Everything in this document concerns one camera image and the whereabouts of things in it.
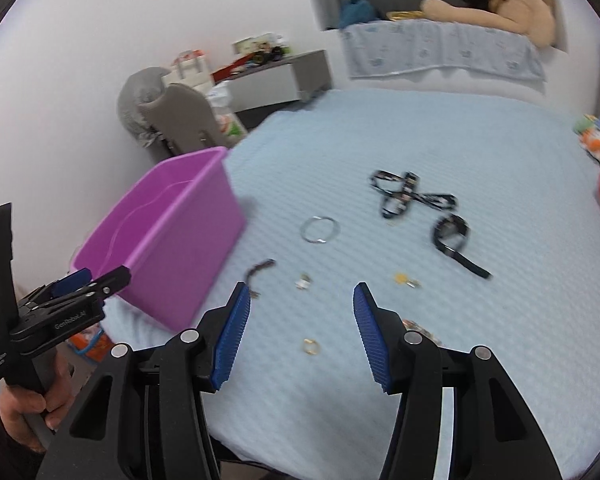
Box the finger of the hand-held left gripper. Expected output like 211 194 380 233
47 268 93 297
30 266 132 311

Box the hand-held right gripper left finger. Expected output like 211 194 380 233
37 281 252 480

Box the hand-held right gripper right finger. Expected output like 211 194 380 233
352 281 563 480

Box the purple plastic bin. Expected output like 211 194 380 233
70 146 247 332

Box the brown chain bracelet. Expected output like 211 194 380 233
246 259 277 297

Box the silver bangle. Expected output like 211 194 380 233
300 215 341 246

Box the black wristwatch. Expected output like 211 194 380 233
431 214 493 281

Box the person's left forearm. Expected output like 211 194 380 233
0 402 48 480

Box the person's left hand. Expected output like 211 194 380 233
0 347 74 453

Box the colourful patterned accessory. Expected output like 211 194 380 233
402 319 441 346

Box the orange blue toy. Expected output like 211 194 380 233
65 327 106 363

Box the light blue bedspread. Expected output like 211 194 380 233
100 87 600 466

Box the grey chair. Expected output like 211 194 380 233
142 82 231 156

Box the grey cloth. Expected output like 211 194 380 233
117 66 168 146

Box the white printed plastic bag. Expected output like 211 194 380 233
207 82 248 138

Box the white shopping bag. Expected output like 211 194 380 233
170 50 211 91

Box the red box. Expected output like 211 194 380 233
211 57 253 81

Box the grey desk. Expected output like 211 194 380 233
212 50 331 128

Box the black toy car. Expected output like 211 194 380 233
250 45 288 66

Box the white orange plush toy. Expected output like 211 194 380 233
580 130 600 168

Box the printed blue blanket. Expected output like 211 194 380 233
340 19 546 81

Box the blue plush toy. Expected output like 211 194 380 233
341 0 381 28

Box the beige teddy bear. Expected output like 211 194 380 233
420 0 558 48

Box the black patterned lanyard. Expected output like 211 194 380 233
370 170 458 220

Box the photo frame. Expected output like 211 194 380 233
232 34 281 53

